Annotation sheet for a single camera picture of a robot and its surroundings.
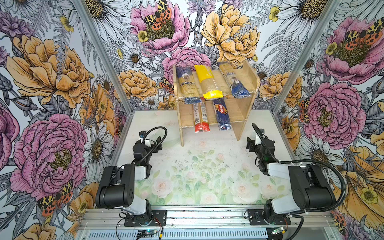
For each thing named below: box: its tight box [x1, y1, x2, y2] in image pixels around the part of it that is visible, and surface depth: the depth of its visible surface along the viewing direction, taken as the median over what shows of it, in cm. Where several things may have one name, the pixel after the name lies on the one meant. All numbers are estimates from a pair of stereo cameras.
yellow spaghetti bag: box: [194, 64, 224, 99], surface depth 71 cm
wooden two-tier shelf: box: [172, 60, 261, 147], surface depth 77 cm
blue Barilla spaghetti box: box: [213, 98, 232, 131], surface depth 87 cm
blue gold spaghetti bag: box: [218, 61, 251, 98], surface depth 73 cm
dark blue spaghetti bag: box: [175, 66, 202, 104], surface depth 70 cm
